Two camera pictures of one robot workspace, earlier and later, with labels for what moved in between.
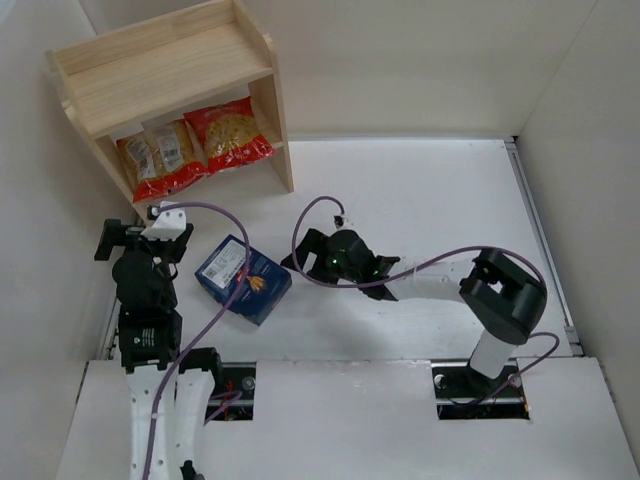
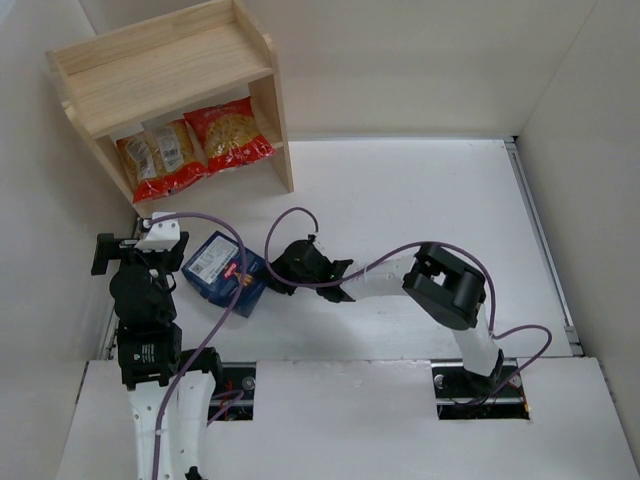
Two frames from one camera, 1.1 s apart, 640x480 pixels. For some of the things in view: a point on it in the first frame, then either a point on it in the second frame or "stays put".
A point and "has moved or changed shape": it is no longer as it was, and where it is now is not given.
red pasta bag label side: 163,156 stays put
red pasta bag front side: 227,135 stays put
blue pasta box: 264,286 has moved or changed shape
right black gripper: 316,250 → 288,265
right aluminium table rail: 543,243 stays put
